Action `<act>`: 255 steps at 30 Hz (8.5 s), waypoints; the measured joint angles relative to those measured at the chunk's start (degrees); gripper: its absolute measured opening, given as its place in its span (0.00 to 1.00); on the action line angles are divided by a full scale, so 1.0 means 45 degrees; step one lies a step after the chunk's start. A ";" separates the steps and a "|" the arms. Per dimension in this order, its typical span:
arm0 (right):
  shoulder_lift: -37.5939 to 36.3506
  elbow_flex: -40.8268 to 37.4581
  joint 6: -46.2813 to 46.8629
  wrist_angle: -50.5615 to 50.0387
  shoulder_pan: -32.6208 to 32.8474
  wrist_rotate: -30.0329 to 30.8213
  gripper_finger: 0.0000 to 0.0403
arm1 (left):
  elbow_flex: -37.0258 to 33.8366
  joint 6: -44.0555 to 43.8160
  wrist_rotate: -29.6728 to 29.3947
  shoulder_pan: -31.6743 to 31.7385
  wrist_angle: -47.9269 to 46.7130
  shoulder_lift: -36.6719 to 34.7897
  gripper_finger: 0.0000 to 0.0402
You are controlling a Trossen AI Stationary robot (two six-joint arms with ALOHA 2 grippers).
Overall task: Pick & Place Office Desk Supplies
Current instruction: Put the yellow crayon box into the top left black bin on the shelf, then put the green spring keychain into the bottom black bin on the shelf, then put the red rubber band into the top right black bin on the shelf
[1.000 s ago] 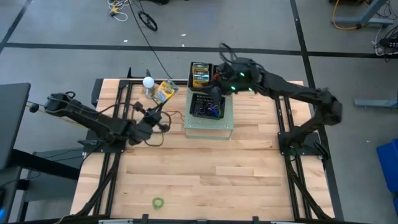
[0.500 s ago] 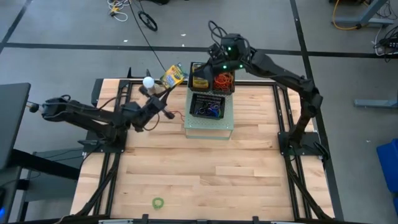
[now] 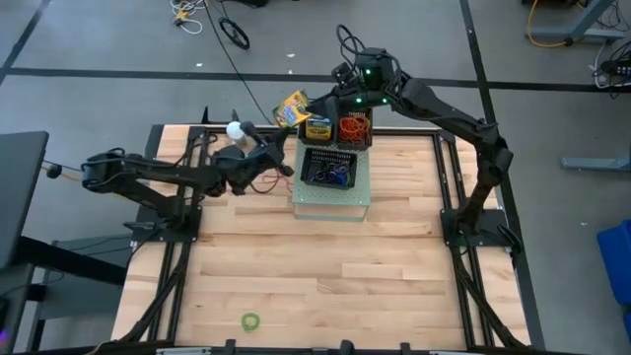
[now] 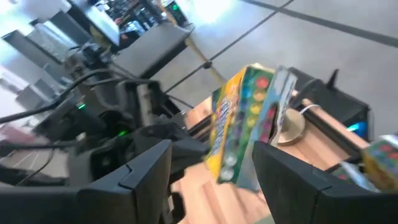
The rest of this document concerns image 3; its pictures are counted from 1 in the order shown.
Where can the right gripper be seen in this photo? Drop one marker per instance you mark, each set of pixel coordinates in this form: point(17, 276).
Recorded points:
point(374, 84)

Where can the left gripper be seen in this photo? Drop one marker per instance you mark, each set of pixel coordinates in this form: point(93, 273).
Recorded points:
point(246, 167)

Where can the black slotted plastic basket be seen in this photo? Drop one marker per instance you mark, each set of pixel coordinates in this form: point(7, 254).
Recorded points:
point(308, 167)
point(301, 135)
point(370, 140)

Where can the red rubber band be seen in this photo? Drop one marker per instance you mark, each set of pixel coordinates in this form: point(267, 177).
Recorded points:
point(278, 178)
point(345, 125)
point(356, 140)
point(352, 121)
point(342, 132)
point(345, 138)

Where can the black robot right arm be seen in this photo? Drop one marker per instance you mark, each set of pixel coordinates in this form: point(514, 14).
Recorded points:
point(443, 111)

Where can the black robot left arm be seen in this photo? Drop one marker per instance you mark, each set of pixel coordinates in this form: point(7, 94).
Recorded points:
point(148, 172)

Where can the dark grey desk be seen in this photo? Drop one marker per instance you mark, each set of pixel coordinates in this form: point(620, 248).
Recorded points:
point(20, 187)

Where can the white light bulb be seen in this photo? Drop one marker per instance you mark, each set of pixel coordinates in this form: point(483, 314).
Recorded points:
point(235, 130)

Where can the sage green perforated metal shelf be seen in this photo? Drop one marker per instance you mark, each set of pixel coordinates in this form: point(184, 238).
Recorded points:
point(330, 197)

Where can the black boxy object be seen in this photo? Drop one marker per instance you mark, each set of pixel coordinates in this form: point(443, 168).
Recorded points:
point(346, 346)

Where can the black round knob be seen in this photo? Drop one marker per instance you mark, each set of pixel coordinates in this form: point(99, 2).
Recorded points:
point(53, 171)

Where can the grey metal table leg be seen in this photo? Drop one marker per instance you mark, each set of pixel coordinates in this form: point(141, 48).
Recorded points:
point(591, 33)

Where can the grey metal floor bar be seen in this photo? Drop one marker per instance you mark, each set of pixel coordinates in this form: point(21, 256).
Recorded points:
point(596, 163)

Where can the blue plastic bin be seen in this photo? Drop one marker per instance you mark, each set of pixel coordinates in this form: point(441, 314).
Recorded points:
point(616, 261)

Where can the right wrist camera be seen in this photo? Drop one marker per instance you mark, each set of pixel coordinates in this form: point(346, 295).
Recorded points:
point(343, 74)

